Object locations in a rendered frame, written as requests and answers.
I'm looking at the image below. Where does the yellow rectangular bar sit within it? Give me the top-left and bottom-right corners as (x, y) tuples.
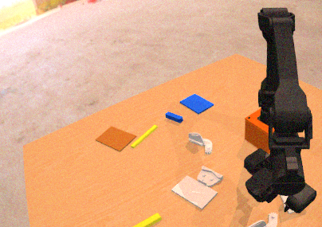
(133, 213), (162, 227)

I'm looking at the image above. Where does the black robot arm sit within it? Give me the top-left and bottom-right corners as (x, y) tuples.
(245, 7), (313, 203)

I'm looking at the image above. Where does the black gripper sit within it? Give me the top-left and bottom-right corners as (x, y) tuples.
(243, 148), (317, 213)

